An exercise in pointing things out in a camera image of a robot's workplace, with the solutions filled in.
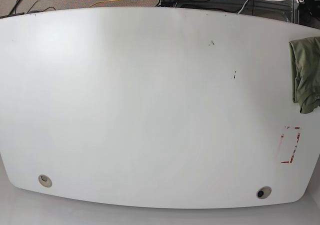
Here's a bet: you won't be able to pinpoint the olive green t-shirt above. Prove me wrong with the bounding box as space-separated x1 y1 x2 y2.
289 36 320 114

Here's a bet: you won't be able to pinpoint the red tape rectangle marking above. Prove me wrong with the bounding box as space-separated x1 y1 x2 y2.
279 126 302 164

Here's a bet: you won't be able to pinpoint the right table cable grommet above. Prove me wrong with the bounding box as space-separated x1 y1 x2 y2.
256 186 272 200

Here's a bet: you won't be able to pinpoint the table cable grommet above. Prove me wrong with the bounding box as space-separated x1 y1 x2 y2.
38 174 53 188
256 186 272 200

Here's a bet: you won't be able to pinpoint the left table cable grommet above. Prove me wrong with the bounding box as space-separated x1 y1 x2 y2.
38 174 53 188

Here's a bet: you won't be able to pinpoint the aluminium frame stand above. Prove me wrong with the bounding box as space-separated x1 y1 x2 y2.
157 0 301 23

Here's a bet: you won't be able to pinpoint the black cables on floor left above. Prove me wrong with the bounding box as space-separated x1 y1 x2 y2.
0 0 70 18

